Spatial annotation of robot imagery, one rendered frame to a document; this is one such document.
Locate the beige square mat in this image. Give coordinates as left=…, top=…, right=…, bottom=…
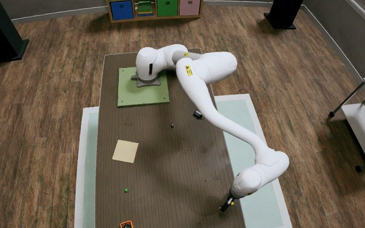
left=112, top=140, right=138, bottom=163

